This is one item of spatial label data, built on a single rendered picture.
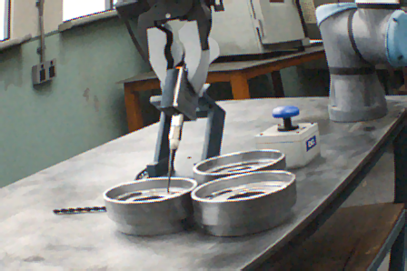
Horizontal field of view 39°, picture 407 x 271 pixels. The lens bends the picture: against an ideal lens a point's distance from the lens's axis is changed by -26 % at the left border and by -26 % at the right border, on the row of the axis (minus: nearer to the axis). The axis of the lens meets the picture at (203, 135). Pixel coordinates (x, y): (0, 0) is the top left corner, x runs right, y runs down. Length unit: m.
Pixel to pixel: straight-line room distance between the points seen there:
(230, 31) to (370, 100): 1.92
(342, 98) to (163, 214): 0.57
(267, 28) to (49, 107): 1.02
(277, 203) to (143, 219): 0.14
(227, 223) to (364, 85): 0.59
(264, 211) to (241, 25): 2.41
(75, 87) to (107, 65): 0.26
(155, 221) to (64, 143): 2.22
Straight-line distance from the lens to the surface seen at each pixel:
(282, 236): 0.66
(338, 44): 1.21
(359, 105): 1.21
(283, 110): 0.95
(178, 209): 0.73
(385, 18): 1.12
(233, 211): 0.68
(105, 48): 3.19
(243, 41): 3.06
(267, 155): 0.88
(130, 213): 0.73
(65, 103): 2.94
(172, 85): 0.82
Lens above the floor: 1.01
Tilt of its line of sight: 9 degrees down
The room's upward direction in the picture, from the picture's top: 9 degrees counter-clockwise
